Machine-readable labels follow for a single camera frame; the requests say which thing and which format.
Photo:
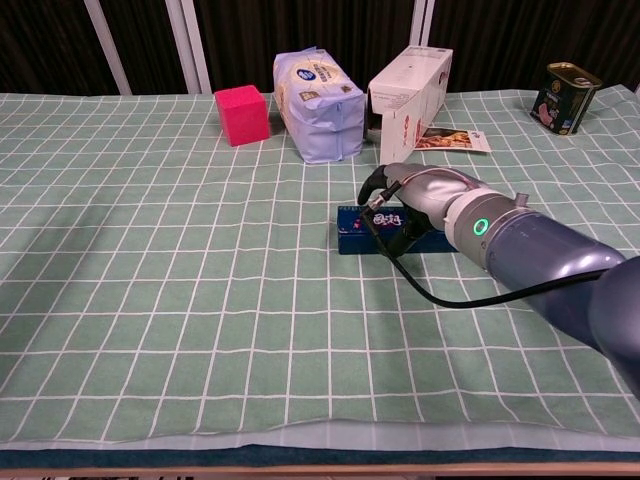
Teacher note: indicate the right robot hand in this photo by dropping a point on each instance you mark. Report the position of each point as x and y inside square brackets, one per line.
[430, 190]

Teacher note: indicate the blue glasses case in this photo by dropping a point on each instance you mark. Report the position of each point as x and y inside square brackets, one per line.
[360, 242]

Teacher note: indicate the printed photo card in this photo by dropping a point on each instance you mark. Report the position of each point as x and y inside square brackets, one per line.
[450, 140]

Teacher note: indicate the white carton box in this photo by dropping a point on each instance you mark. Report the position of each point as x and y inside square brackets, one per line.
[410, 85]

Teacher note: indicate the light blue tissue pack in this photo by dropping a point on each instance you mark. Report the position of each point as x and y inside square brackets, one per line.
[320, 110]

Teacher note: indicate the dark green tin can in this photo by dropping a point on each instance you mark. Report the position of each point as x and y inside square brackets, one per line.
[562, 100]

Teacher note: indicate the pink cube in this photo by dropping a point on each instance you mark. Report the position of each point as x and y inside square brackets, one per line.
[242, 115]

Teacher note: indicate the black pleated curtain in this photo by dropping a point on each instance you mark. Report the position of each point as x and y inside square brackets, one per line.
[300, 25]

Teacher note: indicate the green checked tablecloth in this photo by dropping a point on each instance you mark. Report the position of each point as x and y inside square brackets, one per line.
[175, 300]

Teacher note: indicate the white frame post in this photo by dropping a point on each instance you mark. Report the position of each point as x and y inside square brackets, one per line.
[189, 50]
[107, 50]
[422, 22]

